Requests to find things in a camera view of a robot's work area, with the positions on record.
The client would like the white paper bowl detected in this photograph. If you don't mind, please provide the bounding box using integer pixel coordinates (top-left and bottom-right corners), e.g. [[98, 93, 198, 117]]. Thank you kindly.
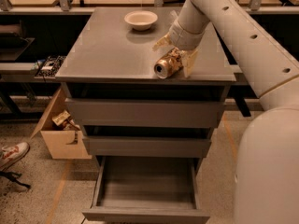
[[124, 10, 158, 31]]

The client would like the grey drawer cabinet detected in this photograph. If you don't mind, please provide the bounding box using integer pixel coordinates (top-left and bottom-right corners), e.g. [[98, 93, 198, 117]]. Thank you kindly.
[[54, 7, 236, 161]]

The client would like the black tripod leg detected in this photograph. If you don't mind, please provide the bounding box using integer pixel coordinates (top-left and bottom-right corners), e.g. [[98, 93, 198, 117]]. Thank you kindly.
[[0, 171, 31, 189]]

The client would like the black white patterned notebook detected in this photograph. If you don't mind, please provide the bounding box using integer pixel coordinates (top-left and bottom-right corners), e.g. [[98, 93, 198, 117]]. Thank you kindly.
[[36, 56, 65, 77]]

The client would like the grey top drawer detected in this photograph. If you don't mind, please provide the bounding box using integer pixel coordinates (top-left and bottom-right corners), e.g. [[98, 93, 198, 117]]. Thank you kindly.
[[65, 98, 224, 128]]

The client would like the white red sneaker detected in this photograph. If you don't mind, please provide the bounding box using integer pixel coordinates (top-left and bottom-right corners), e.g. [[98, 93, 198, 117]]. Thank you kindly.
[[0, 142, 30, 171]]

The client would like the grey middle drawer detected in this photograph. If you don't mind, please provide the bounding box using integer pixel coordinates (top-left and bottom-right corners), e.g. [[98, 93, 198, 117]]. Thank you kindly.
[[82, 136, 211, 158]]

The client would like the snack package in box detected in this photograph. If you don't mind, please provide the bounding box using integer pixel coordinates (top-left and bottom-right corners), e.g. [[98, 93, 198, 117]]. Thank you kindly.
[[51, 110, 80, 131]]

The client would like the cardboard box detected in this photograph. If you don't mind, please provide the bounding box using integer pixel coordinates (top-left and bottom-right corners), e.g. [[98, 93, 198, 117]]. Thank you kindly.
[[31, 88, 92, 160]]

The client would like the grey open bottom drawer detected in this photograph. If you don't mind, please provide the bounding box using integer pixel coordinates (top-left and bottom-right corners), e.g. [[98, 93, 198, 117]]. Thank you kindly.
[[82, 157, 209, 224]]

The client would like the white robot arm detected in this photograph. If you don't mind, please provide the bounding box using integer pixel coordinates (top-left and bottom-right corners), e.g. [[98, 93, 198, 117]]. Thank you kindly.
[[156, 0, 299, 224]]

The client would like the orange soda can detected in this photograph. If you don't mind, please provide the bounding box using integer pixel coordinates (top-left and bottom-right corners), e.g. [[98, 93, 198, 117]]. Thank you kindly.
[[154, 48, 183, 79]]

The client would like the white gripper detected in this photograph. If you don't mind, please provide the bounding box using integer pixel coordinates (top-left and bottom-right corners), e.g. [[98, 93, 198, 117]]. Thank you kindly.
[[152, 20, 206, 77]]

